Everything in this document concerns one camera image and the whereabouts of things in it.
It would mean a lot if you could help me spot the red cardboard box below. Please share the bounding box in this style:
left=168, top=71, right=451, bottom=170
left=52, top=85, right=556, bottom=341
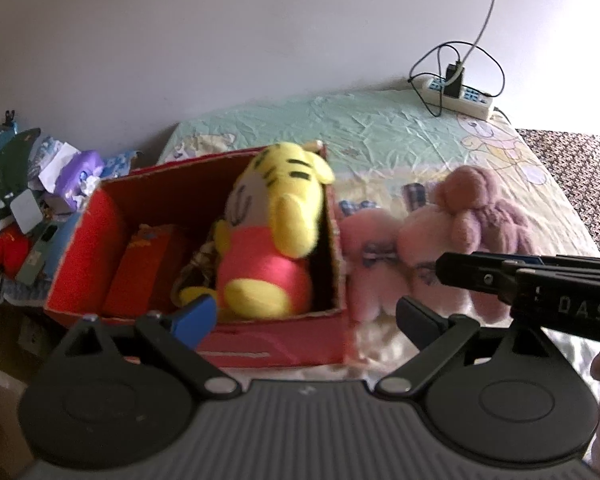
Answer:
left=44, top=142, right=361, bottom=368

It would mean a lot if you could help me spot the grey green small box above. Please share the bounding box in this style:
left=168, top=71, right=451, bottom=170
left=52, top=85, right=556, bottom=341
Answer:
left=17, top=222, right=58, bottom=286

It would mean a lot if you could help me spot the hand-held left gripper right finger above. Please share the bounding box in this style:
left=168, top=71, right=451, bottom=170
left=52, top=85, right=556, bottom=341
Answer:
left=375, top=296, right=563, bottom=403

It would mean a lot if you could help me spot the red plush toy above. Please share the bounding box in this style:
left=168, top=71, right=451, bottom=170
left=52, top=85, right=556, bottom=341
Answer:
left=0, top=225, right=33, bottom=278

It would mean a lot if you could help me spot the white square card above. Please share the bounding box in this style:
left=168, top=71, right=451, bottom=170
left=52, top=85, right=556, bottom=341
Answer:
left=11, top=191, right=43, bottom=233

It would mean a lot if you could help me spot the patterned fabric item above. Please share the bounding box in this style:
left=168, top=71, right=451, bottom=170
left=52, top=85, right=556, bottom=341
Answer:
left=172, top=240, right=221, bottom=293

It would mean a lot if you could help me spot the yellow tiger plush toy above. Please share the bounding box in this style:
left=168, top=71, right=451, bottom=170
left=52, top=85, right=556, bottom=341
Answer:
left=177, top=141, right=337, bottom=320

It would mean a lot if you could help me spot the white power strip with cables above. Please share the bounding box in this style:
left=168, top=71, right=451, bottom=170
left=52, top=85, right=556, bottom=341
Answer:
left=409, top=40, right=506, bottom=118

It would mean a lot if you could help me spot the purple tissue pack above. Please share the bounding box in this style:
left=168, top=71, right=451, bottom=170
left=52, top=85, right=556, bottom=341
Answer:
left=55, top=150, right=105, bottom=198

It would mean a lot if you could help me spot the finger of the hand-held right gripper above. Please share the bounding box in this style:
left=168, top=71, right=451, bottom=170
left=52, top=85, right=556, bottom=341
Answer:
left=436, top=252, right=520, bottom=294
left=474, top=251, right=600, bottom=274

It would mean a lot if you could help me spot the white cable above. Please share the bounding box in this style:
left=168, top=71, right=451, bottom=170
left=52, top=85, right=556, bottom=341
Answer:
left=461, top=0, right=507, bottom=70

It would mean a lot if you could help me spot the brown patterned blanket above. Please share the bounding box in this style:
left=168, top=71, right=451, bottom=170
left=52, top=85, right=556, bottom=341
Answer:
left=515, top=127, right=600, bottom=261

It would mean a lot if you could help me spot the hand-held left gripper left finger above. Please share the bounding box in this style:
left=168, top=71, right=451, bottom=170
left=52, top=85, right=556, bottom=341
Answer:
left=62, top=295, right=238, bottom=402

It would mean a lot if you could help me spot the mauve plush doll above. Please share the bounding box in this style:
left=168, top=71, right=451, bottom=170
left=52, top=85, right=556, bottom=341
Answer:
left=432, top=164, right=533, bottom=257

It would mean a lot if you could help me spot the black plug charger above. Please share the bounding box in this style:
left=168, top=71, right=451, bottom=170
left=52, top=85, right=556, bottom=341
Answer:
left=444, top=61, right=465, bottom=97

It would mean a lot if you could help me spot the blue patterned paper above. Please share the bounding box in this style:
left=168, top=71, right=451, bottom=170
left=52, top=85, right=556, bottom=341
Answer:
left=102, top=150, right=143, bottom=178

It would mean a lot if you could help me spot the dark green bag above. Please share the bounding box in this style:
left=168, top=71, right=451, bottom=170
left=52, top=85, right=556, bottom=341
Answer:
left=0, top=129, right=42, bottom=221

